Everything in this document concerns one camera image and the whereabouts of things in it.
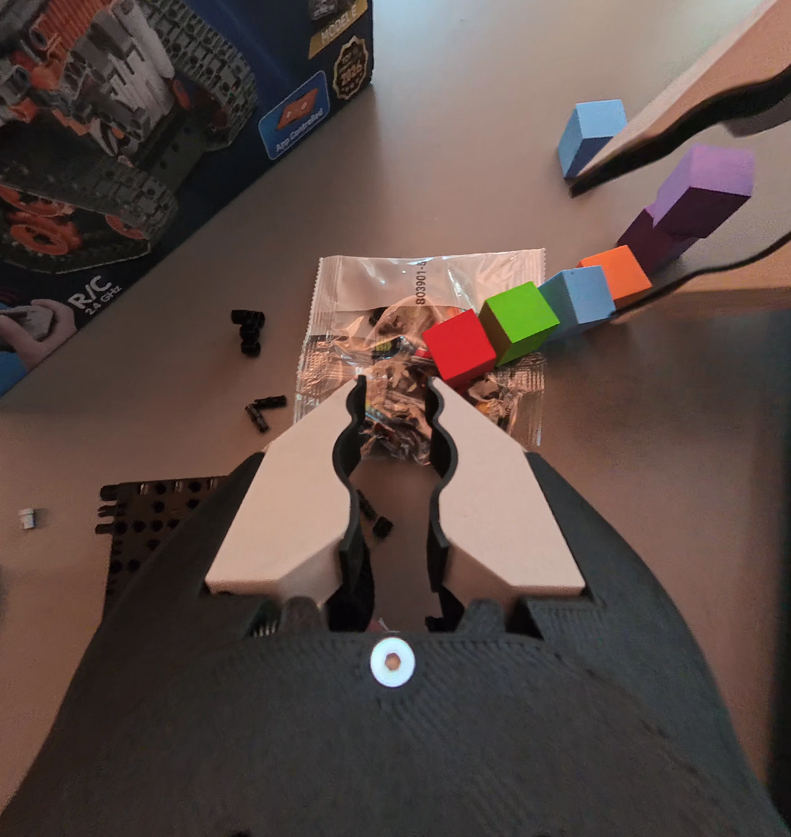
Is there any black perforated building plate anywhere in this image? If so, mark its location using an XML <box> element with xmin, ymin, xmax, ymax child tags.
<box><xmin>96</xmin><ymin>475</ymin><xmax>231</xmax><ymax>600</ymax></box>

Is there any green foam cube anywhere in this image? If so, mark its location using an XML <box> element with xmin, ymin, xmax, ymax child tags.
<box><xmin>478</xmin><ymin>280</ymin><xmax>562</xmax><ymax>367</ymax></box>

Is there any purple foam cube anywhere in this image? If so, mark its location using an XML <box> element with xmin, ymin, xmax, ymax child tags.
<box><xmin>616</xmin><ymin>208</ymin><xmax>699</xmax><ymax>273</ymax></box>
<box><xmin>649</xmin><ymin>144</ymin><xmax>757</xmax><ymax>240</ymax></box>

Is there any blue foam cube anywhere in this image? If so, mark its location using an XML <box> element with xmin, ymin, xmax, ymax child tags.
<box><xmin>557</xmin><ymin>99</ymin><xmax>628</xmax><ymax>179</ymax></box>
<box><xmin>538</xmin><ymin>265</ymin><xmax>617</xmax><ymax>339</ymax></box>

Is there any clear plastic parts bag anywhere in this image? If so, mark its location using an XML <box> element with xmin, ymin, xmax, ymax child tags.
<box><xmin>293</xmin><ymin>248</ymin><xmax>546</xmax><ymax>466</ymax></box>

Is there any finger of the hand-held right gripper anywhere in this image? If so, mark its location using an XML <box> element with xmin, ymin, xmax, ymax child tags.
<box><xmin>608</xmin><ymin>220</ymin><xmax>791</xmax><ymax>327</ymax></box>
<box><xmin>567</xmin><ymin>0</ymin><xmax>791</xmax><ymax>198</ymax></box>

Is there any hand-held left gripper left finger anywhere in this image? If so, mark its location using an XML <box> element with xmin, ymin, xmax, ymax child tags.
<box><xmin>205</xmin><ymin>376</ymin><xmax>375</xmax><ymax>632</ymax></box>

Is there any orange foam cube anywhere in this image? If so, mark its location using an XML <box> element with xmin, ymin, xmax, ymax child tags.
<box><xmin>576</xmin><ymin>245</ymin><xmax>653</xmax><ymax>310</ymax></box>

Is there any red foam cube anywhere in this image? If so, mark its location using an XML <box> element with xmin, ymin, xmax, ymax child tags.
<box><xmin>422</xmin><ymin>309</ymin><xmax>498</xmax><ymax>386</ymax></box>

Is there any black connector piece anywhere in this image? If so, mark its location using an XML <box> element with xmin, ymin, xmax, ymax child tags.
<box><xmin>230</xmin><ymin>309</ymin><xmax>267</xmax><ymax>358</ymax></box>
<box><xmin>355</xmin><ymin>488</ymin><xmax>395</xmax><ymax>541</ymax></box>

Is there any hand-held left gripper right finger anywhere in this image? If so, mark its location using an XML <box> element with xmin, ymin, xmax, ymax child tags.
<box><xmin>425</xmin><ymin>378</ymin><xmax>587</xmax><ymax>632</ymax></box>

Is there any blue robot kit box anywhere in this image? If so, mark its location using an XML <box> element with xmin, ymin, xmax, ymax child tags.
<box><xmin>0</xmin><ymin>0</ymin><xmax>375</xmax><ymax>408</ymax></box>

